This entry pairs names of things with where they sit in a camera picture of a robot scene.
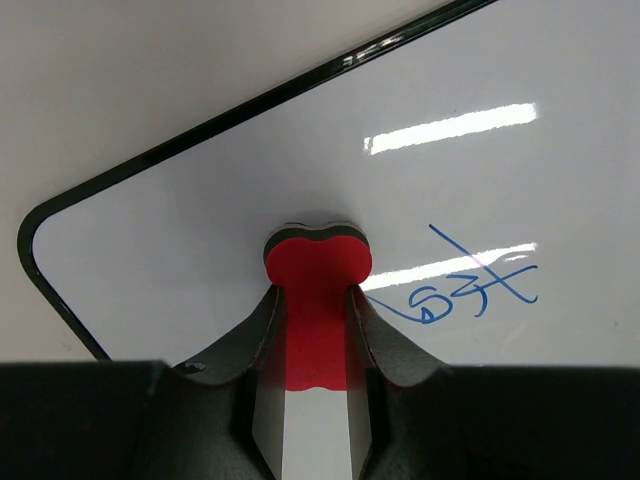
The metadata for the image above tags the white whiteboard black frame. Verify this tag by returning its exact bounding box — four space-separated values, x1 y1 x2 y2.
1 1 639 479

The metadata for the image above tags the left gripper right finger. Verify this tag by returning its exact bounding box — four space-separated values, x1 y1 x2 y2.
347 287 478 479

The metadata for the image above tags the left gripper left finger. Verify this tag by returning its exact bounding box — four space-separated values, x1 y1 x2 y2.
134 286 280 479

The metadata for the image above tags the red whiteboard eraser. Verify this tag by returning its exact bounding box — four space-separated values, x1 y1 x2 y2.
263 221 373 392

